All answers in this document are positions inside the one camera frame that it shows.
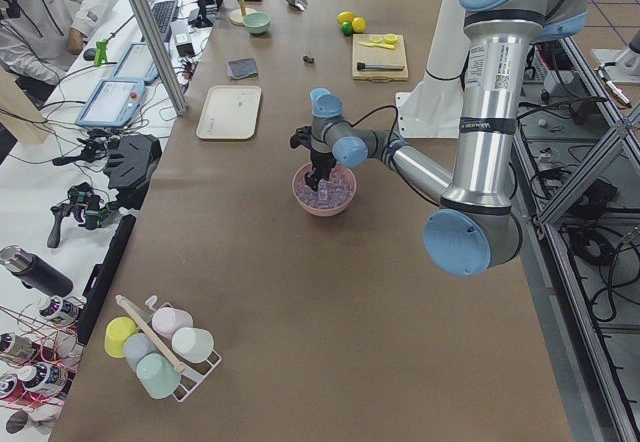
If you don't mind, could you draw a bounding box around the yellow lemon near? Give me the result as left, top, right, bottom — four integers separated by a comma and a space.
351, 17, 367, 34

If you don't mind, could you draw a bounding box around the yellow plastic knife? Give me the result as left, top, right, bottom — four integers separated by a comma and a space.
357, 41, 396, 50

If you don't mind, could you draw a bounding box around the pale green plastic cup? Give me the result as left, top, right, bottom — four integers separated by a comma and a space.
171, 327, 215, 363

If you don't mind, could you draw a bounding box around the cream rabbit tray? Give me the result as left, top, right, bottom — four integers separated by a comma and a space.
196, 85, 262, 141

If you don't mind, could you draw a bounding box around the teach pendant near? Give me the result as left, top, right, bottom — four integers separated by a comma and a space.
75, 77, 146, 128

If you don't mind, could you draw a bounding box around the light blue plastic cup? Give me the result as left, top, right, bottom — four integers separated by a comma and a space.
309, 87, 330, 106

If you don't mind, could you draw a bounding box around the seated person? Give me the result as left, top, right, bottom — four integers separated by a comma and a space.
1, 0, 108, 86

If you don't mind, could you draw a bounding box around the grey plastic cup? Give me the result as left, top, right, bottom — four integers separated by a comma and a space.
123, 332, 156, 372

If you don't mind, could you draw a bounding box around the yellow lemon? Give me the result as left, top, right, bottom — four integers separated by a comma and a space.
351, 17, 367, 34
336, 11, 355, 25

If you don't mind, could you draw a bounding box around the grey folded cloth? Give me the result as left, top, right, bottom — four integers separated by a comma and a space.
227, 58, 258, 80

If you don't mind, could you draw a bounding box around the black thermos bottle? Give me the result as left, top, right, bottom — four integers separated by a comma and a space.
1, 245, 73, 297

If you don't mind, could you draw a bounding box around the pink plastic cup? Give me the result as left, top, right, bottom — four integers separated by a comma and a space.
151, 307, 193, 339

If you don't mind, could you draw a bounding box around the mint green bowl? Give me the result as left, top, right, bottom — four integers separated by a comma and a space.
243, 12, 271, 35

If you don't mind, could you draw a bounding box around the lemon half lower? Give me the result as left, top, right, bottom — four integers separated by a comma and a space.
384, 34, 398, 45

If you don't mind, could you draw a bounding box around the pink bowl of ice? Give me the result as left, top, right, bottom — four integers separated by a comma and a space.
292, 163, 357, 217

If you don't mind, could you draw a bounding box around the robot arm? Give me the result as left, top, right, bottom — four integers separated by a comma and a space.
290, 0, 587, 276

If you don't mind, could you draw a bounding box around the yellow lemon far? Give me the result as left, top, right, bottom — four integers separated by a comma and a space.
336, 11, 355, 25

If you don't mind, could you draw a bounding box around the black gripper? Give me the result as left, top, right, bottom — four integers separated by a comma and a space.
289, 126, 336, 190

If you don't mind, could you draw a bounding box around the black keyboard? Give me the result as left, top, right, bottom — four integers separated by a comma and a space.
151, 0, 179, 42

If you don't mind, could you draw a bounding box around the teach pendant far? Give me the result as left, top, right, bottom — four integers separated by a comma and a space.
112, 42, 159, 84

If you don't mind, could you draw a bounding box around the teal plastic cup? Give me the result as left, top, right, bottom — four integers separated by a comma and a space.
136, 353, 181, 400

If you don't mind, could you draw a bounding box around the aluminium frame post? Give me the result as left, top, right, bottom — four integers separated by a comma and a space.
128, 0, 188, 116

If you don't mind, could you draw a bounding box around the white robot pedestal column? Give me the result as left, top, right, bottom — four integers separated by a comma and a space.
425, 0, 470, 82

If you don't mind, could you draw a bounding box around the yellow plastic cup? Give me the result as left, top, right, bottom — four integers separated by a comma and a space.
104, 316, 138, 359

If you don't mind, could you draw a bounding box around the white wire cup rack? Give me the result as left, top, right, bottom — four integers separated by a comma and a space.
115, 295, 222, 402

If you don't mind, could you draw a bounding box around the green lime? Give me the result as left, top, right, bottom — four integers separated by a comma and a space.
341, 22, 353, 37

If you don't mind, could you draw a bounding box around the wooden cutting board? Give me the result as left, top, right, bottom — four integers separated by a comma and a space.
352, 34, 409, 81

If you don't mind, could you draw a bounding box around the teach pendant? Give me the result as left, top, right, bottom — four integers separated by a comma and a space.
75, 77, 146, 128
112, 42, 159, 84

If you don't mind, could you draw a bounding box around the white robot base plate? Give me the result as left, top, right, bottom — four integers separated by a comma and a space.
395, 89, 463, 139

